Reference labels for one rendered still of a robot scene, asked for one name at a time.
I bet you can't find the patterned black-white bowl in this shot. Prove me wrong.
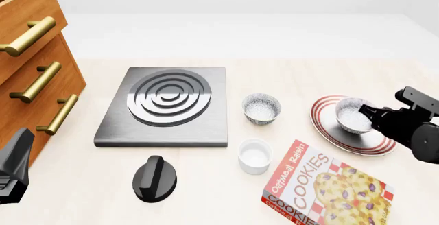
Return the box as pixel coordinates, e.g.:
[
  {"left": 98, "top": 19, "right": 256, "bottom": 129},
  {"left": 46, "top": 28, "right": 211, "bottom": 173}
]
[
  {"left": 335, "top": 97, "right": 375, "bottom": 136},
  {"left": 241, "top": 93, "right": 283, "bottom": 127}
]

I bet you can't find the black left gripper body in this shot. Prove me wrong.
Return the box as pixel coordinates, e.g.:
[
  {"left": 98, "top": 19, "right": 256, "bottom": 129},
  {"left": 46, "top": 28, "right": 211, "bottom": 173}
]
[{"left": 0, "top": 169, "right": 29, "bottom": 206}]

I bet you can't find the flat black stove plate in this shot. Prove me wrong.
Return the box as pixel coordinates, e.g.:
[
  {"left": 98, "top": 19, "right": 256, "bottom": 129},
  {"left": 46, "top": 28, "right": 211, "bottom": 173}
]
[{"left": 93, "top": 67, "right": 229, "bottom": 149}]

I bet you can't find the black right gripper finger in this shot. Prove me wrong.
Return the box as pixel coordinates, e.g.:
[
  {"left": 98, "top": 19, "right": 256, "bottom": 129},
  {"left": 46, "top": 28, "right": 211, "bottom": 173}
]
[{"left": 357, "top": 104, "right": 383, "bottom": 124}]

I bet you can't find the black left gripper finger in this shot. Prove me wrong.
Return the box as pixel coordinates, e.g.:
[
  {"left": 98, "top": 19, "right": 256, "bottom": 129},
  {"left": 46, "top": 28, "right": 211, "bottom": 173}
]
[{"left": 0, "top": 127, "right": 36, "bottom": 185}]

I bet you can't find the shortest brass drawer handle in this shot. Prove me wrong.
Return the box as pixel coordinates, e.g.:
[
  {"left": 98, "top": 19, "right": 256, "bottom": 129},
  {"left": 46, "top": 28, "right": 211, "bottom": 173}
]
[{"left": 35, "top": 93, "right": 80, "bottom": 137}]

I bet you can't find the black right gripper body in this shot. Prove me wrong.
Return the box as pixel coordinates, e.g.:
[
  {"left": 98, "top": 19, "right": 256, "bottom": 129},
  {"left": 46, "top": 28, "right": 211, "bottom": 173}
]
[{"left": 369, "top": 106, "right": 425, "bottom": 149}]

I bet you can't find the round black stove knob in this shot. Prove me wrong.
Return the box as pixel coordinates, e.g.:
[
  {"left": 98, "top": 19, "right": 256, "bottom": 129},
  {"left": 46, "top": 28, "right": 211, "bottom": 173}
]
[{"left": 132, "top": 154, "right": 178, "bottom": 204}]

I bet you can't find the wooden cabinet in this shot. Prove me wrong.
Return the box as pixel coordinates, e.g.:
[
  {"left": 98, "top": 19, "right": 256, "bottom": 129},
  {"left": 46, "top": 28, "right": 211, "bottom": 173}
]
[{"left": 0, "top": 0, "right": 87, "bottom": 169}]

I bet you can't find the longest brass drawer handle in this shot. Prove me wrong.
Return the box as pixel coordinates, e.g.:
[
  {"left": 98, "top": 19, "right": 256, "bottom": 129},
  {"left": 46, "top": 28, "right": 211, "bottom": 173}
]
[{"left": 0, "top": 16, "right": 57, "bottom": 58}]

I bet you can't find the medium brass drawer handle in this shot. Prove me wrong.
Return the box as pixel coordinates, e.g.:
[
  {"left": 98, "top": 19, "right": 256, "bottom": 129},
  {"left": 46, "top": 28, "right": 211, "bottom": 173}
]
[{"left": 9, "top": 60, "right": 63, "bottom": 104}]

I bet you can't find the largest wooden drawer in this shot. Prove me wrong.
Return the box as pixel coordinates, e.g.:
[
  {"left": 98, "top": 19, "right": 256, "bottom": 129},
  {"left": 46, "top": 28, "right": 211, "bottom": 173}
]
[{"left": 0, "top": 0, "right": 69, "bottom": 86}]

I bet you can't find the medium wooden drawer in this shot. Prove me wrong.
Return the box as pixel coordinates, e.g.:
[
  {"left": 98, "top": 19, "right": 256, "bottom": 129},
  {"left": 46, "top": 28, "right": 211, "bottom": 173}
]
[{"left": 0, "top": 33, "right": 87, "bottom": 133}]

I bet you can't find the smallest wooden drawer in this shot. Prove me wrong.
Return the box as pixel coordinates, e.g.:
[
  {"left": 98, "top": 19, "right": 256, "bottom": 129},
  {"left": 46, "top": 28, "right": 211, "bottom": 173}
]
[{"left": 0, "top": 84, "right": 87, "bottom": 169}]

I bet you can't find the plate with red rings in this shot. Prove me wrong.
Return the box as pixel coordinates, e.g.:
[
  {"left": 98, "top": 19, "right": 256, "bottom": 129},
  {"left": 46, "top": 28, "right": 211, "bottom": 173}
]
[{"left": 309, "top": 94, "right": 399, "bottom": 157}]

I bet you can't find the oatmeal raisin cookies box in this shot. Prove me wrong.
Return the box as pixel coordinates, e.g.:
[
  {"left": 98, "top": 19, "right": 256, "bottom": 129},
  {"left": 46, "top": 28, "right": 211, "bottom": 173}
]
[{"left": 260, "top": 139, "right": 396, "bottom": 225}]

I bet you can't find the small white ramekin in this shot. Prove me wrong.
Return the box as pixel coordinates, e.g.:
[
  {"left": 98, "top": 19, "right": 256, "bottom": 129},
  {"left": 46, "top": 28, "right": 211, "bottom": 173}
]
[{"left": 237, "top": 137, "right": 274, "bottom": 176}]

